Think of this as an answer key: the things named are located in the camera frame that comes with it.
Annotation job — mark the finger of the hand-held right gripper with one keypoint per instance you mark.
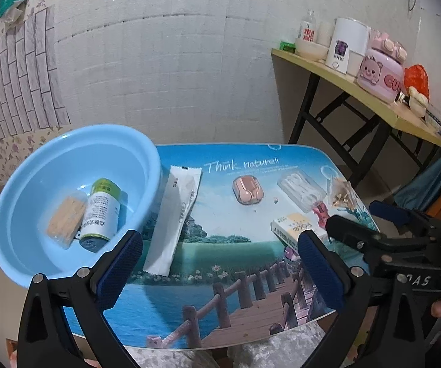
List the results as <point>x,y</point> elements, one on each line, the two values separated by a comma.
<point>391,211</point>
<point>354,235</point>

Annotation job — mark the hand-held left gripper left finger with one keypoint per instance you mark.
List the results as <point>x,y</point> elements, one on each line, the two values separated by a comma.
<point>119,272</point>

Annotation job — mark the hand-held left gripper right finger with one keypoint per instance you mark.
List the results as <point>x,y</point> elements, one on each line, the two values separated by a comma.
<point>320,272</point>

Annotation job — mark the small clear bag gold pieces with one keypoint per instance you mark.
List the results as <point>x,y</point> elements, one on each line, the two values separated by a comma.
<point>341,195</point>

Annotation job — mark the yellow and white carton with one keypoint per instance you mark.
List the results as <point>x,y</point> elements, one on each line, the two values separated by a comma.
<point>293,226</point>

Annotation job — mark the green capped white bottle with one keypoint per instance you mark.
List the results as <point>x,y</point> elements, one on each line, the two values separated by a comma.
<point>98,214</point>

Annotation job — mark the clear box of floss picks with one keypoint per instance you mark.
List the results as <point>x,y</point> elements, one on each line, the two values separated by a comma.
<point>301,189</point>

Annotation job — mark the clear box of wooden toothpicks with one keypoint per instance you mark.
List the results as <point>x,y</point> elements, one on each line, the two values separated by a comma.
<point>65,220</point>

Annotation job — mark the long white sachet packet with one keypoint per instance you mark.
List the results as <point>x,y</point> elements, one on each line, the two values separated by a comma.
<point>170,218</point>

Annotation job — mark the pink earbud case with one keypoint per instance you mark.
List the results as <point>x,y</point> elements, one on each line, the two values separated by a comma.
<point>247,189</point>

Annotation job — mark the light blue plastic basin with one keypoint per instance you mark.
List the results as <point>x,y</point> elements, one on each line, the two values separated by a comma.
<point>52,161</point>

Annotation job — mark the cream coloured food container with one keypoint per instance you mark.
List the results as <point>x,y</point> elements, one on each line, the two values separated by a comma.
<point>418,101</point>

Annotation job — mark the teal cushion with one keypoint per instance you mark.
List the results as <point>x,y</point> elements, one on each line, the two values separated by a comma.
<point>416,184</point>

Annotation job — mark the landscape printed low table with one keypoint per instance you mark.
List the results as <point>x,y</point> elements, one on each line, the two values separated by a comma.
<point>224,260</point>

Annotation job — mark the white printed box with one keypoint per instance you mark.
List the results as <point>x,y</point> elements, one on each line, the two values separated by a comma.
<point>435,120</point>

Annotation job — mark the grey fleece clothing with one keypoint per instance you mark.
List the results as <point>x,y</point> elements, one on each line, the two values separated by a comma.
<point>220,356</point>

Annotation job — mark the pink bear cooking pot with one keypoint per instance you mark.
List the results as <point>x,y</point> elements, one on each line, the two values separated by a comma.
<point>377,80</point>

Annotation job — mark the orange red plastic bag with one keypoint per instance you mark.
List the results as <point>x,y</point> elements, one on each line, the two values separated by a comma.
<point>416,78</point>

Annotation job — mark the wooden folding table black legs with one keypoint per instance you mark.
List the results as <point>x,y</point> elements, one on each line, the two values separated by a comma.
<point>331,71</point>

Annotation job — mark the white bowl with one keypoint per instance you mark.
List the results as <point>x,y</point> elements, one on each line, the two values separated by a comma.
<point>310,50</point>

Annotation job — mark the white electric kettle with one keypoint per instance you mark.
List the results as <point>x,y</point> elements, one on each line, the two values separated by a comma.
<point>349,34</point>

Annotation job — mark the green small box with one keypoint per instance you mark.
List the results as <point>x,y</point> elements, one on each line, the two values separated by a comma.
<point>287,45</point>

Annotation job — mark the glass bottle red label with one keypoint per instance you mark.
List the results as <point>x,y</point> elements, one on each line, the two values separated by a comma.
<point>308,27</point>

